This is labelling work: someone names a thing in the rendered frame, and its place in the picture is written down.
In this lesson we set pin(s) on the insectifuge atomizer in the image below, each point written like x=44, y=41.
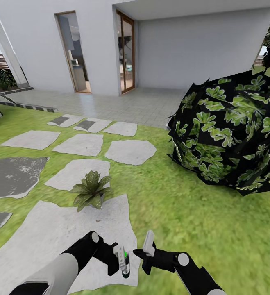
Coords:
x=126, y=273

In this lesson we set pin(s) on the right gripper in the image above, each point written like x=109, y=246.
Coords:
x=149, y=261

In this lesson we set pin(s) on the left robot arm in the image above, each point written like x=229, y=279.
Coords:
x=57, y=277

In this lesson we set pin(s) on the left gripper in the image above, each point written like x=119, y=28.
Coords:
x=111, y=260

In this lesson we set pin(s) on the pot plant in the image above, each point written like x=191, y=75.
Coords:
x=91, y=191

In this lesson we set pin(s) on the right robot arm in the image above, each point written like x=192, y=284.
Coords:
x=198, y=281

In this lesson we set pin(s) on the fixed window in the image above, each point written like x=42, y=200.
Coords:
x=72, y=41

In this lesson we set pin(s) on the door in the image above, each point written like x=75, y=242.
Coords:
x=125, y=27

